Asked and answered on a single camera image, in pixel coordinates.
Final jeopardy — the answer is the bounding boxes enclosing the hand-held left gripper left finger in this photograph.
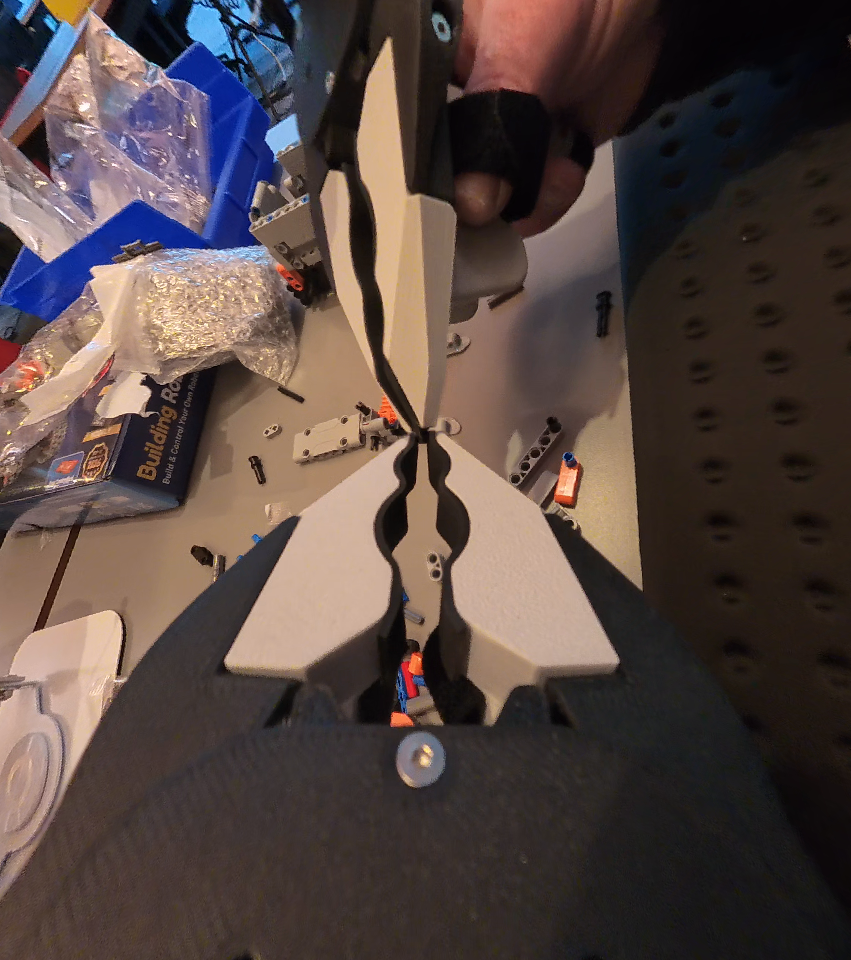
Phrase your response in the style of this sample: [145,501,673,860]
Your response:
[224,438,418,725]

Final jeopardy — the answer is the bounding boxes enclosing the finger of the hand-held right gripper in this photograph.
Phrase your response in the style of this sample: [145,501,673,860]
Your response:
[356,37,460,429]
[318,168,423,432]

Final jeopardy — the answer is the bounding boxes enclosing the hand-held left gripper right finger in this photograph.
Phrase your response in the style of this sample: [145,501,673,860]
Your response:
[425,435,622,725]

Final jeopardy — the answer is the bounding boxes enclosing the light grey holed brick beam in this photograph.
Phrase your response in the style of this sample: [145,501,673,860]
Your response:
[509,417,565,486]

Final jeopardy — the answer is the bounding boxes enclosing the orange grey toy brick assembly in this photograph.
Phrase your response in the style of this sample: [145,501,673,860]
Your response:
[354,397,406,453]

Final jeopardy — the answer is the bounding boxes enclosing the grey desk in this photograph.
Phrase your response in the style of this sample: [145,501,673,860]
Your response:
[0,142,644,751]

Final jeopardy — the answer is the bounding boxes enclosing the person's right hand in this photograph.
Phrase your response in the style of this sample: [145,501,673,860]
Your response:
[449,0,667,237]

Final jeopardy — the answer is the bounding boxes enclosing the grey motorised brick model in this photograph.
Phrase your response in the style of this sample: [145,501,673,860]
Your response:
[247,142,337,305]

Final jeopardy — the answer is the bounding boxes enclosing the blue plastic bin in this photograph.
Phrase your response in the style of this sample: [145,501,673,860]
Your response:
[0,41,277,324]

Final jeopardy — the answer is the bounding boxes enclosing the small orange blue brick piece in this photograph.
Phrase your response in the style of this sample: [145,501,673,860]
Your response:
[554,452,584,507]

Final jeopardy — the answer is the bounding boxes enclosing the pile of loose brick parts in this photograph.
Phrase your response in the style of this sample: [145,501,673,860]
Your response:
[388,637,434,727]

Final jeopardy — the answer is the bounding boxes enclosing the bubble wrap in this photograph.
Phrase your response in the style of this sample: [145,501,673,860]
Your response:
[91,247,303,384]

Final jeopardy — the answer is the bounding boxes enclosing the grey flat motor brick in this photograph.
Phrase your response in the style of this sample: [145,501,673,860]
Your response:
[292,416,389,466]

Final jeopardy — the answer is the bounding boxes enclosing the dark blue toy set box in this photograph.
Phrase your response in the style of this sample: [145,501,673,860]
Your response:
[0,367,217,530]

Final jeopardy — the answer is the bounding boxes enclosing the clear plastic bags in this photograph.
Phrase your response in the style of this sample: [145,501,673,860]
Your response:
[0,15,217,470]

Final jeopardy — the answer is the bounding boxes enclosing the white book stand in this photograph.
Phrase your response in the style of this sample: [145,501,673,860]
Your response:
[0,611,127,920]

